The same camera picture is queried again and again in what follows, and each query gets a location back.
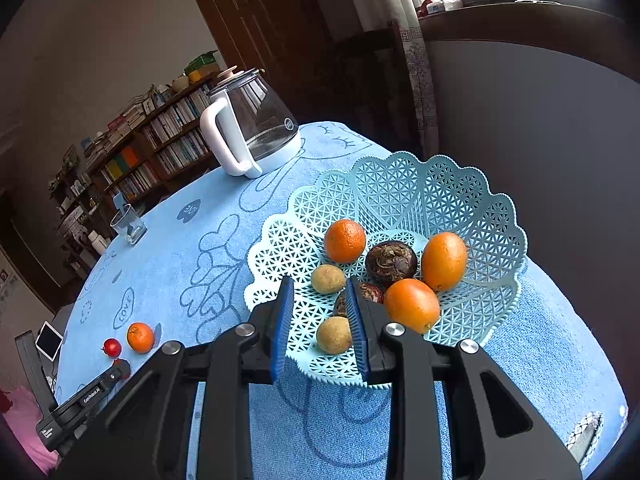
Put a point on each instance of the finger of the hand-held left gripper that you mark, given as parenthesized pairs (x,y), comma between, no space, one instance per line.
(35,370)

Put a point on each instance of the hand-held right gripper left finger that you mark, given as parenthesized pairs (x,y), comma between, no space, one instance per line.
(280,330)

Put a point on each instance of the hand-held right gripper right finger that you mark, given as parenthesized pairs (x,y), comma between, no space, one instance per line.
(356,330)

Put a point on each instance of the brown kiwi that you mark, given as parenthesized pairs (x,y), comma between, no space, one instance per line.
(334,335)
(328,279)

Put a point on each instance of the dark purple mangosteen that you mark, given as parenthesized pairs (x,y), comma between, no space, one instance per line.
(391,262)
(372,292)

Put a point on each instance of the red tomato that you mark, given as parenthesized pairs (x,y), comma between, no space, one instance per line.
(111,346)

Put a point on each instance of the orange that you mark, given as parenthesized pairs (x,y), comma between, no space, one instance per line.
(345,240)
(140,337)
(411,306)
(444,261)

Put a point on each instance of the blue plastic lattice basket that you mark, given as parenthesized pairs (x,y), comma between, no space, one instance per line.
(400,195)

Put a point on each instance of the white tablet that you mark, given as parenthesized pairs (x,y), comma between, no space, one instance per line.
(50,341)

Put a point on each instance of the pink cloth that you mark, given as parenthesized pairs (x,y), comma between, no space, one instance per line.
(25,430)

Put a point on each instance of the blue printed tablecloth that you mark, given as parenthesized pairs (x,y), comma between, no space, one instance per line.
(225,260)

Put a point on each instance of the white thermos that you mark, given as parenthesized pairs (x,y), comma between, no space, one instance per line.
(98,242)

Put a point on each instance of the clear glass cup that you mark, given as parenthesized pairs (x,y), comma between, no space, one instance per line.
(129,227)

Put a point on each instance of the rows of books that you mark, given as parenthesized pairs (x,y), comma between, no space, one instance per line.
(175,147)

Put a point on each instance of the wooden bookshelf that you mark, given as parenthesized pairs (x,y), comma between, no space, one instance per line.
(150,132)

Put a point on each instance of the black white patterned cloth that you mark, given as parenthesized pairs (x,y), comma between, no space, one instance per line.
(584,432)

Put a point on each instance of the patterned curtain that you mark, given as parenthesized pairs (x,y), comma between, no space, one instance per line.
(415,70)

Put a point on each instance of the cream ceramic pot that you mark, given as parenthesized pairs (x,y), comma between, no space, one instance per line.
(180,82)

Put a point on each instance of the green box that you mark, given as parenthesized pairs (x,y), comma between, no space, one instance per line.
(202,62)

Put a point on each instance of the dark wooden door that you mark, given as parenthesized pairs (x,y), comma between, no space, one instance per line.
(270,25)

